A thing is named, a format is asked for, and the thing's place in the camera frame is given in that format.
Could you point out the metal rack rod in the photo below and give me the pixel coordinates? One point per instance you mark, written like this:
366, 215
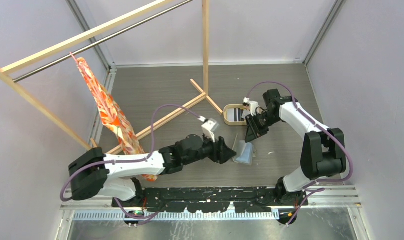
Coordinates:
94, 32

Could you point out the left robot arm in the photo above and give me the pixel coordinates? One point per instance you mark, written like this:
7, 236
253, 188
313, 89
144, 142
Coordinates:
96, 173

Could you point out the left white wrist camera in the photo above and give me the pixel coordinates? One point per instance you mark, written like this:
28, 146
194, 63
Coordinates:
209, 126

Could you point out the striped credit card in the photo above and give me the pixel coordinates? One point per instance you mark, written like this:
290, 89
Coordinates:
234, 115

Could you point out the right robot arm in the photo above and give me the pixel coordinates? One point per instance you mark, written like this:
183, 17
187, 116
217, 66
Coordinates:
322, 155

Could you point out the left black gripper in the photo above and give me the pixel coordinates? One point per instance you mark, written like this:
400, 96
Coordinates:
221, 153

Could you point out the oval wooden tray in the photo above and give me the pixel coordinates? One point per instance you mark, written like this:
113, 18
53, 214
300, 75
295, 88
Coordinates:
244, 123

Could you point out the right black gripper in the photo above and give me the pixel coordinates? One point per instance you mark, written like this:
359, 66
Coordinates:
253, 131

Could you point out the aluminium frame rail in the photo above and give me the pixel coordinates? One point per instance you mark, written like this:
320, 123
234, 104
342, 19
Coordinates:
317, 197

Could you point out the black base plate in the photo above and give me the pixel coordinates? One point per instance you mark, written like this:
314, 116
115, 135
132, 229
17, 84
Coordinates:
258, 199

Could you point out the floral orange cloth bag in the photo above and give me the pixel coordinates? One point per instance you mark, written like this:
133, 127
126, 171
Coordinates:
111, 115

